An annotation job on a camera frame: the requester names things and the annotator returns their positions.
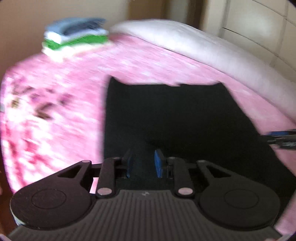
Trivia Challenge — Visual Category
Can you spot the white striped duvet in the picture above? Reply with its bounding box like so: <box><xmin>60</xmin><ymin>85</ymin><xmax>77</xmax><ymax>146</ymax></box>
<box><xmin>109</xmin><ymin>20</ymin><xmax>295</xmax><ymax>118</ymax></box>

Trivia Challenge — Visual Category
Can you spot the green folded garment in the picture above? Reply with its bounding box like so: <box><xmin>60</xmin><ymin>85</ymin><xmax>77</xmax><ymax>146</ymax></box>
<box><xmin>42</xmin><ymin>35</ymin><xmax>108</xmax><ymax>50</ymax></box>

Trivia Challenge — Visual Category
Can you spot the black garment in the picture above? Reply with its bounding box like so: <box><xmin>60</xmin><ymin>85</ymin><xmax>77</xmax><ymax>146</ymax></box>
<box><xmin>103</xmin><ymin>78</ymin><xmax>295</xmax><ymax>208</ymax></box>

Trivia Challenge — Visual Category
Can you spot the cream folded garment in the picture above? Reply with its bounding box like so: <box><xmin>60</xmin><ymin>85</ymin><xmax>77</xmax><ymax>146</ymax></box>
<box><xmin>42</xmin><ymin>41</ymin><xmax>113</xmax><ymax>62</ymax></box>

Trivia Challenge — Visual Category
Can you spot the white wardrobe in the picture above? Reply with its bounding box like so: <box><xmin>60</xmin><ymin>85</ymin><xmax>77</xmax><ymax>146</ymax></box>
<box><xmin>201</xmin><ymin>0</ymin><xmax>295</xmax><ymax>81</ymax></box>

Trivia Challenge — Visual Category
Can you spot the pink floral blanket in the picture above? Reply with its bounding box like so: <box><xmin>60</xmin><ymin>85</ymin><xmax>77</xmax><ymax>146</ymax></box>
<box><xmin>1</xmin><ymin>35</ymin><xmax>295</xmax><ymax>240</ymax></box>

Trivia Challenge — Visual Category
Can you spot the blue folded garment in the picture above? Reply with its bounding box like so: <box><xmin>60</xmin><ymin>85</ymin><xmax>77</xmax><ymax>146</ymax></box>
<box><xmin>45</xmin><ymin>18</ymin><xmax>106</xmax><ymax>36</ymax></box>

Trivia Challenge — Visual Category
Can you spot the white folded garment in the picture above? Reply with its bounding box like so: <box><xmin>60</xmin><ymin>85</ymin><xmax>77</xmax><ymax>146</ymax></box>
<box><xmin>44</xmin><ymin>29</ymin><xmax>108</xmax><ymax>44</ymax></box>

